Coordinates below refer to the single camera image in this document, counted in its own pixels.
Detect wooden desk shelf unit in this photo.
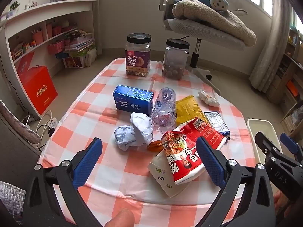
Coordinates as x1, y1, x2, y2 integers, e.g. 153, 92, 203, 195
266, 28, 303, 135

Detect grey office chair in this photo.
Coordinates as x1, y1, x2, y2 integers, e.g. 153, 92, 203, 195
157, 0, 247, 95

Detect pink pen holder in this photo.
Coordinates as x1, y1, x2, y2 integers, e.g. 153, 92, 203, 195
33, 31, 44, 46

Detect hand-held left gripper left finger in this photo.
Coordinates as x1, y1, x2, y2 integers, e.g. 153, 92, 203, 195
22, 137, 103, 227

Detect red noodle packet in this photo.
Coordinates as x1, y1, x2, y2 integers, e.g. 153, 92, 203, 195
161, 117, 228, 185

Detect pink storage basket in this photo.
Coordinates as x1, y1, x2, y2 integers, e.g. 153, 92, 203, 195
47, 40, 66, 54

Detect orange candy wrapper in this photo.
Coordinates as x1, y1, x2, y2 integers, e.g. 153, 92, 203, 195
146, 140, 164, 152

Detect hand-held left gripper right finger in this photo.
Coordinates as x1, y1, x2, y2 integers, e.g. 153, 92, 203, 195
196, 136, 277, 227

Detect purple label plastic jar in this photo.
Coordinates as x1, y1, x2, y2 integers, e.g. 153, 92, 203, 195
125, 33, 152, 78

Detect white trash bin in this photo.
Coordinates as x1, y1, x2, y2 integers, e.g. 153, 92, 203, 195
246, 118, 284, 168

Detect small dark blue box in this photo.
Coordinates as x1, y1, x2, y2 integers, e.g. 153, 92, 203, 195
204, 112, 230, 140

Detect pale patterned curtain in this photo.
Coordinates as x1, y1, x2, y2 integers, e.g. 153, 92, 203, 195
248, 0, 296, 93

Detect crushed clear plastic bottle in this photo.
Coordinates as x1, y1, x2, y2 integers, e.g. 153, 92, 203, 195
151, 87, 177, 133

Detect white shelf unit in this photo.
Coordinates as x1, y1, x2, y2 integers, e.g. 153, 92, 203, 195
0, 0, 97, 121

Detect person's left hand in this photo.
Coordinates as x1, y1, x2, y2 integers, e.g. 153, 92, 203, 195
104, 208, 135, 227

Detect beige fleece blanket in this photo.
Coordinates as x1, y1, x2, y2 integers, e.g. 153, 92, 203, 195
172, 0, 257, 46

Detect yellow snack packet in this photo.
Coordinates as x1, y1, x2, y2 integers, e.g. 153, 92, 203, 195
176, 95, 205, 126

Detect red gift box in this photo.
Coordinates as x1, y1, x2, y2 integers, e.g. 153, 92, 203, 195
16, 52, 58, 116

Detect blue monkey plush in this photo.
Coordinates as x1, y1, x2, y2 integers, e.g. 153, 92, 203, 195
169, 0, 233, 17

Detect floor cables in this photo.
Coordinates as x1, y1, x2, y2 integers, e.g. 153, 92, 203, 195
22, 110, 56, 152

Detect white paper cup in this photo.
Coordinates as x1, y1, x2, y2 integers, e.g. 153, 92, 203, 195
148, 151, 190, 198

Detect grey patterned cloth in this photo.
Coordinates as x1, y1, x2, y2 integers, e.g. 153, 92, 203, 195
0, 181, 26, 225

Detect crumpled white wrapper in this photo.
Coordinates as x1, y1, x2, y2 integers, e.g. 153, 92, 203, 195
198, 90, 220, 107

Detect white paper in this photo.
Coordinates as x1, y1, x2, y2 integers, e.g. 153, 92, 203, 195
114, 125, 139, 151
131, 112, 154, 147

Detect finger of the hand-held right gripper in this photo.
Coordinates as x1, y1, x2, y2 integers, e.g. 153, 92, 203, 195
280, 133, 303, 162
254, 131, 283, 161

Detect stack of papers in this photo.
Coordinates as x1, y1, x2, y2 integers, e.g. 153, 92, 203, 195
65, 30, 95, 52

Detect orange white checked tablecloth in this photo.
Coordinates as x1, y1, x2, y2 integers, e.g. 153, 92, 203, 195
38, 58, 258, 227

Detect person's right hand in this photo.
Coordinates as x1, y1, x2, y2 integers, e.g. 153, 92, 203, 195
273, 190, 294, 215

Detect clear jar black lid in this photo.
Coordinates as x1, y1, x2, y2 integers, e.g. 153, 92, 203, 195
162, 38, 190, 80

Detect orange flat box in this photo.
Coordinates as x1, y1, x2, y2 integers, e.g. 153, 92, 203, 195
285, 80, 299, 96

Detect blue cardboard box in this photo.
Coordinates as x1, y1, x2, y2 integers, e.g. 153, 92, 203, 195
113, 85, 154, 117

